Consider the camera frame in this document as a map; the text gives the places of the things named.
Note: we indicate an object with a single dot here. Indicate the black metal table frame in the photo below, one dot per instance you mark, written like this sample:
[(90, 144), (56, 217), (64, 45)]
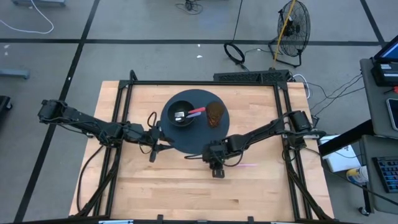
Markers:
[(202, 82)]

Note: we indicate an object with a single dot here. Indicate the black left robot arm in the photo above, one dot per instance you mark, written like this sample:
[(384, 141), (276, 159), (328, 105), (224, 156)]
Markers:
[(90, 123)]

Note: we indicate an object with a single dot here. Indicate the black floor object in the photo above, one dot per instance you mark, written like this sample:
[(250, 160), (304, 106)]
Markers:
[(3, 104)]

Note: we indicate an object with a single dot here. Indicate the dark tablet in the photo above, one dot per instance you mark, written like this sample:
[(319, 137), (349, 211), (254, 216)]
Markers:
[(394, 113)]

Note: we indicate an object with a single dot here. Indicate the black beam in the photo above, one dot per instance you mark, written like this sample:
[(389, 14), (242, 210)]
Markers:
[(345, 138)]

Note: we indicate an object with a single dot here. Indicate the white box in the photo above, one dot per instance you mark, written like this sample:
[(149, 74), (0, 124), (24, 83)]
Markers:
[(339, 160)]

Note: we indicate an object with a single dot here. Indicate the dark round bowl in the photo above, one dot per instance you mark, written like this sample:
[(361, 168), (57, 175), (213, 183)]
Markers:
[(174, 107)]

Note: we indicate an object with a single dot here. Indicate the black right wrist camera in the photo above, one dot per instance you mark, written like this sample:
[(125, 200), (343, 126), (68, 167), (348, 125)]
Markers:
[(218, 173)]

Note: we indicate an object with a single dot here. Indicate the black floor fan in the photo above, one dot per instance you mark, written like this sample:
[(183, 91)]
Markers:
[(290, 30)]

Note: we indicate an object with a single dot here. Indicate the grey floor base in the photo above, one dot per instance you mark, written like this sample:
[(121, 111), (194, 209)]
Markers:
[(37, 2)]

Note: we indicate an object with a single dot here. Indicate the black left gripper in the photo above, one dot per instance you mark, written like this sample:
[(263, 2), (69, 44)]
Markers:
[(152, 137)]

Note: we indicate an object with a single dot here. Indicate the black keyboard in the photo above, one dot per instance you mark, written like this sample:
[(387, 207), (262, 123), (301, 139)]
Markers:
[(388, 172)]

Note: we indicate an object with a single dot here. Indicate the amber plastic tumbler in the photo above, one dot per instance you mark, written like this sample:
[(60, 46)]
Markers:
[(215, 115)]

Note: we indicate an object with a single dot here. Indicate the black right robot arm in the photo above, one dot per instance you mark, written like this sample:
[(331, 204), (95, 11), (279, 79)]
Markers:
[(264, 130)]

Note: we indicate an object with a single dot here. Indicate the red hand tool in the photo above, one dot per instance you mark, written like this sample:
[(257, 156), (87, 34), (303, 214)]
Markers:
[(395, 89)]

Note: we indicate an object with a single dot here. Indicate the printed can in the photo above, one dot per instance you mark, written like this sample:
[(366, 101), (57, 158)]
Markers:
[(357, 175)]

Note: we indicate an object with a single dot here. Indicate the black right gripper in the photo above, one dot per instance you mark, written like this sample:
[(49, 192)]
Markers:
[(216, 151)]

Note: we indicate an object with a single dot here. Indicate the pink drinking straw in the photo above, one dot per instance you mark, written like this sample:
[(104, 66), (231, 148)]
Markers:
[(248, 165)]

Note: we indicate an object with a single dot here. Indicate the grey low desk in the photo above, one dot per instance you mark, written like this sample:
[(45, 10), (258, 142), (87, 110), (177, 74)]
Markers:
[(382, 146)]

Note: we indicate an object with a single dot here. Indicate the black desktop device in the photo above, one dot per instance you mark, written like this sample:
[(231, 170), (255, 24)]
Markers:
[(377, 77)]

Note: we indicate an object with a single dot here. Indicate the black caster wheel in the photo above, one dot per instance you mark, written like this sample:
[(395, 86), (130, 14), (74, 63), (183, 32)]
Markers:
[(363, 212)]

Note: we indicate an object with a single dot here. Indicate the open laptop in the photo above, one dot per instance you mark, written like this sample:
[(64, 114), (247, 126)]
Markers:
[(391, 51)]

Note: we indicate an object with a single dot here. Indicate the round dark placemat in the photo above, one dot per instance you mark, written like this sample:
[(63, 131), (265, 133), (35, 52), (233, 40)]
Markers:
[(189, 137)]

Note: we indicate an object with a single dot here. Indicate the grey floor foot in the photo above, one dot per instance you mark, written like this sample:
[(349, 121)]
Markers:
[(14, 74)]

